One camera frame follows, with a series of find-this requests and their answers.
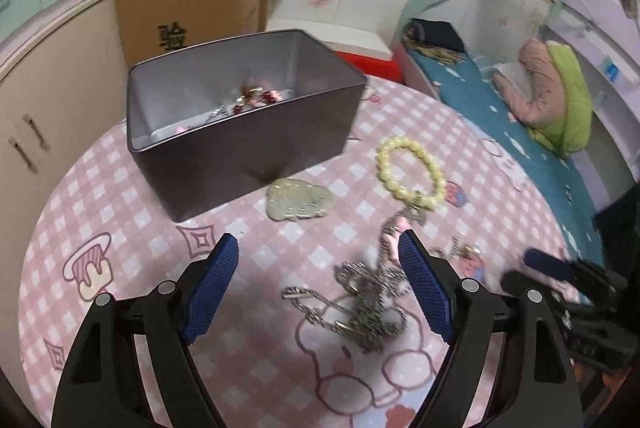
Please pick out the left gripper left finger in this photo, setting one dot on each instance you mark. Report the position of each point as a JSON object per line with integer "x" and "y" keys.
{"x": 101, "y": 384}

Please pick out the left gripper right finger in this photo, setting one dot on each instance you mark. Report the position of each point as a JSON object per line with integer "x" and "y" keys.
{"x": 535, "y": 384}

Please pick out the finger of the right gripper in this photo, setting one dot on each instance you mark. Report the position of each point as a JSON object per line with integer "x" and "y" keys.
{"x": 516, "y": 283}
{"x": 545, "y": 262}

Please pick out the pale green jade pendant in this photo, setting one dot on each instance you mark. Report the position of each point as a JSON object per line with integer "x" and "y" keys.
{"x": 294, "y": 199}

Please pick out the pink checkered tablecloth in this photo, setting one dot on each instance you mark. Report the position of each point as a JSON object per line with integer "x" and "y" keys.
{"x": 103, "y": 229}

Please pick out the pink and green pillow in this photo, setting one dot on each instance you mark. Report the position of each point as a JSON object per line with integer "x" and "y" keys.
{"x": 558, "y": 112}

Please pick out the teal patterned bed mattress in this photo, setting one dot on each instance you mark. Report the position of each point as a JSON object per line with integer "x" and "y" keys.
{"x": 466, "y": 86}

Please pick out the folded dark clothes on bed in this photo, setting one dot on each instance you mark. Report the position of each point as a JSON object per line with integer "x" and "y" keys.
{"x": 434, "y": 39}

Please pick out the red and white bench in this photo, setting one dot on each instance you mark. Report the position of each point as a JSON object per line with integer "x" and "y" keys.
{"x": 363, "y": 49}

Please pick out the dark metal tin box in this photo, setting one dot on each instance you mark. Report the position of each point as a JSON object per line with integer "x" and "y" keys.
{"x": 215, "y": 121}

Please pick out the beige lower cabinet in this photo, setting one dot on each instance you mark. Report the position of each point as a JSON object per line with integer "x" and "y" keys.
{"x": 57, "y": 97}

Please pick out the large cardboard box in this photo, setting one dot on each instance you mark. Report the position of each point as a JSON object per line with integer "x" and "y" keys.
{"x": 190, "y": 2}

